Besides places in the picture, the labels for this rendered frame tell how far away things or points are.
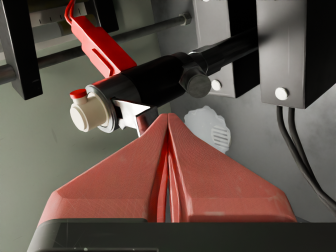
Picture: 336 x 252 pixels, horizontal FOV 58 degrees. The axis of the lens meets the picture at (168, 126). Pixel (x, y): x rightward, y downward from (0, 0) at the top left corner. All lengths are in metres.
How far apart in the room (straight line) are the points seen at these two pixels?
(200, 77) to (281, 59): 0.09
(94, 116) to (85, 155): 0.35
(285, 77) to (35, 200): 0.38
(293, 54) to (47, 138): 0.35
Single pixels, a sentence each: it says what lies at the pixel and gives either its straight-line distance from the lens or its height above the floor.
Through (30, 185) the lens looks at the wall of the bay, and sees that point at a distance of 0.48.
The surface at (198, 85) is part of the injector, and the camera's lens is 0.17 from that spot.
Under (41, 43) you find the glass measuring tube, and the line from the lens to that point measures 0.44.
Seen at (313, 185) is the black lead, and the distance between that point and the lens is 0.23.
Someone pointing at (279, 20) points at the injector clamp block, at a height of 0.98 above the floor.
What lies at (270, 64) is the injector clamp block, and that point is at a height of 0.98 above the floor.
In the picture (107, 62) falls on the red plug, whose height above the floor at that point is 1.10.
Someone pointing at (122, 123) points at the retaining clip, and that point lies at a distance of 0.16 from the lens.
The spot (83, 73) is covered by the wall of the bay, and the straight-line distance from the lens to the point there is 0.48.
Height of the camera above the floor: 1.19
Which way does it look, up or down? 35 degrees down
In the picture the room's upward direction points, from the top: 120 degrees counter-clockwise
